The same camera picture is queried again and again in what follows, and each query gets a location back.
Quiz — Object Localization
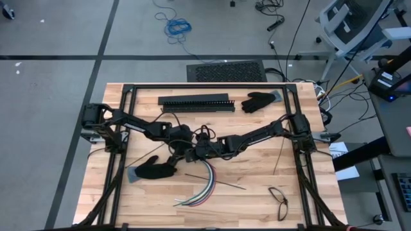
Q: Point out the black device with blue light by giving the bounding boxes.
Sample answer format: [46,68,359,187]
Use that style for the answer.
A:
[367,69,411,102]

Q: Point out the black flat duct cover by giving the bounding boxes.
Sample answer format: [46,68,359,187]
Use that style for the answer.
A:
[157,93,229,105]

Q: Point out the grey office chair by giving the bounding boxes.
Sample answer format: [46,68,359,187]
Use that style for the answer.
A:
[297,0,411,83]

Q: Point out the black slotted cable duct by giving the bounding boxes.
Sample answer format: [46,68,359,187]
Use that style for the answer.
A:
[160,99,236,114]

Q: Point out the black glove with grey cuff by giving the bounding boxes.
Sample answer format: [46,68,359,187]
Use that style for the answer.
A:
[240,90,283,114]
[127,155,178,184]

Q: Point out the blue coiled floor cable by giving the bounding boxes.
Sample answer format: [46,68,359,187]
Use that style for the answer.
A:
[152,0,206,64]

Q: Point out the black hanging cable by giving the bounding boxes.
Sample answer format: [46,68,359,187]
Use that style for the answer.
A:
[284,0,311,81]
[324,0,396,96]

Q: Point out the black tangled floor cable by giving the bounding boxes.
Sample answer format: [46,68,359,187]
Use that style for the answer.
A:
[255,0,285,17]

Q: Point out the black keyboard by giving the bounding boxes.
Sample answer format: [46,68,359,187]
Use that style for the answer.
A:
[391,172,411,212]

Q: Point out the black zip tie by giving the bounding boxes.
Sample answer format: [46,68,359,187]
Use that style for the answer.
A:
[125,142,166,169]
[184,173,247,191]

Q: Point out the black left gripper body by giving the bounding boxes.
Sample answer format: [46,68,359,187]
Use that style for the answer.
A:
[168,124,196,161]

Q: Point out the brown zip tie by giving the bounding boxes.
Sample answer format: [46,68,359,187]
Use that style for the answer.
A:
[272,136,286,176]

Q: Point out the black stand pole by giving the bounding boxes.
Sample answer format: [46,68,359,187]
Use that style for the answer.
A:
[377,44,411,74]

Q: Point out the black eyeglasses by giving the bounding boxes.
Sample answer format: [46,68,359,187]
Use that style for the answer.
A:
[268,187,289,222]

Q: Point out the yellow hanging cable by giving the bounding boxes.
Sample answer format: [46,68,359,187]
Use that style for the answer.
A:
[326,74,363,96]

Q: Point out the bundle of coloured cables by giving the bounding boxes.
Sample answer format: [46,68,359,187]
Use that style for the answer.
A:
[186,160,216,207]

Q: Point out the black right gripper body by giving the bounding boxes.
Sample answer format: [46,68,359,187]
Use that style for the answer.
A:
[185,133,225,163]

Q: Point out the white cable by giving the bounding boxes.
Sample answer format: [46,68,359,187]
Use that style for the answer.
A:
[175,160,213,203]

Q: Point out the white paper sheet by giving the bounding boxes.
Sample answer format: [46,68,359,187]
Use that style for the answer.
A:
[329,141,360,181]

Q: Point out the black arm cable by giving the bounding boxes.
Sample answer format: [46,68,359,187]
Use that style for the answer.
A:
[150,110,184,151]
[197,124,251,160]

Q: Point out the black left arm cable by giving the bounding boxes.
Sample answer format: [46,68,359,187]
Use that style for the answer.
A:
[150,110,184,151]

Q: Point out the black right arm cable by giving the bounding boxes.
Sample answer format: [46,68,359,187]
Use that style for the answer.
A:
[197,124,251,160]

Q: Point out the black power strip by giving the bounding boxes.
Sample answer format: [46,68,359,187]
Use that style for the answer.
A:
[266,17,285,32]

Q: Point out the black caster wheel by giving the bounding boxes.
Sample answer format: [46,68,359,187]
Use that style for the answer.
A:
[0,4,15,20]

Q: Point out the grey side desk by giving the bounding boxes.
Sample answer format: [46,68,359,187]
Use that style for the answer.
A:
[332,69,411,231]

